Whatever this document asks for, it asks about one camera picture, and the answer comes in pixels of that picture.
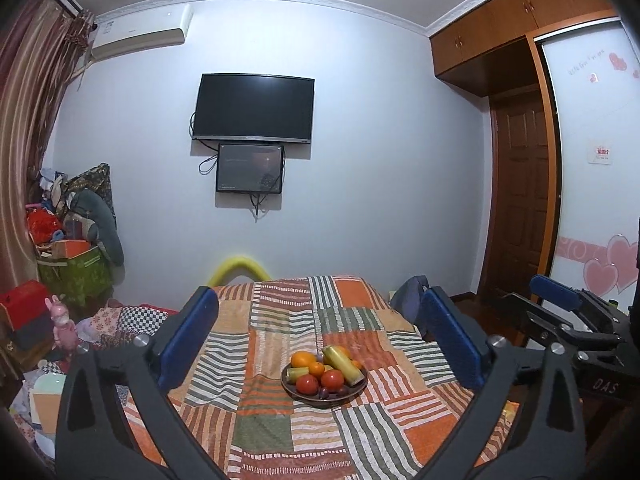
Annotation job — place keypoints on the yellow foam tube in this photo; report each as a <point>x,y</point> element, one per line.
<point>235,265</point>

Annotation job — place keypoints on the red bag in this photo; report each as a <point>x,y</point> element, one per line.
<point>42,225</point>

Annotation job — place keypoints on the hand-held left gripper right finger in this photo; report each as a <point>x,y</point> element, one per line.
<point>450,340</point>

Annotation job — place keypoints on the black wall television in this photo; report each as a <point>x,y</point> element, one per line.
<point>254,107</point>

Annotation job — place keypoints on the brown wooden door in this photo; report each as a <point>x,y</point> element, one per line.
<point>520,200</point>

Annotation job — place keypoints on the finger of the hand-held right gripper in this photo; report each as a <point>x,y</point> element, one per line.
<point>545,325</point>
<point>555,292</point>

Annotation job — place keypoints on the pink toy rabbit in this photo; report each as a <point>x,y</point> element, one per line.
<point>62,325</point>

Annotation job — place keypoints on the purple passion fruit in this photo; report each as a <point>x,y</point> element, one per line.
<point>324,392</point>
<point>341,390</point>

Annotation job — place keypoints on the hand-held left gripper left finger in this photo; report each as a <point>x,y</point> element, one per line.
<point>192,340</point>

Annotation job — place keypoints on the checkered floral quilt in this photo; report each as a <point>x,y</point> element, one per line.
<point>135,320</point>

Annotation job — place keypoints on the white air conditioner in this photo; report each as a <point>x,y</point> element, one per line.
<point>140,32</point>

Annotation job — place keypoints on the wooden overhead cabinet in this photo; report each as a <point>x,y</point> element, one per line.
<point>500,30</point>

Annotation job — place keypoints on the brown wooden bowl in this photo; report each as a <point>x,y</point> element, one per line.
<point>325,402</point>

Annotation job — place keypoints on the green patterned box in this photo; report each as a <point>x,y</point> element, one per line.
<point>75,275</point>

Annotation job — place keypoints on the yellow-green corn cob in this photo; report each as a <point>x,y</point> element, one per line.
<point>297,374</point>
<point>342,364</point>

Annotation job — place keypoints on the blue-grey bag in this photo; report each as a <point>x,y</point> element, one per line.
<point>406,302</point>

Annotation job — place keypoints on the large orange with sticker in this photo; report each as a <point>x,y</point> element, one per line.
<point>302,360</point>

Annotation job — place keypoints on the small black monitor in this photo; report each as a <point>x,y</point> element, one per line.
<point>250,167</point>

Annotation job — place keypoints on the grey plush toy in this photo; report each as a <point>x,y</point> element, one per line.
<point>97,220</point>

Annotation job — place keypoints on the striped patchwork blanket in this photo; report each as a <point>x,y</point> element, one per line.
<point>265,430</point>

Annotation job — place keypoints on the striped brown curtain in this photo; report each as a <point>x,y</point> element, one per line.
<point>25,110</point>

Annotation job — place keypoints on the white wardrobe sliding door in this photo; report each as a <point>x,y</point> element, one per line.
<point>595,185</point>

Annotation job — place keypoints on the red tomato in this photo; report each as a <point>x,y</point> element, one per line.
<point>307,385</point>
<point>332,379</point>

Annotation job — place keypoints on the red box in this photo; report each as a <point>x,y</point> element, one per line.
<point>22,302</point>

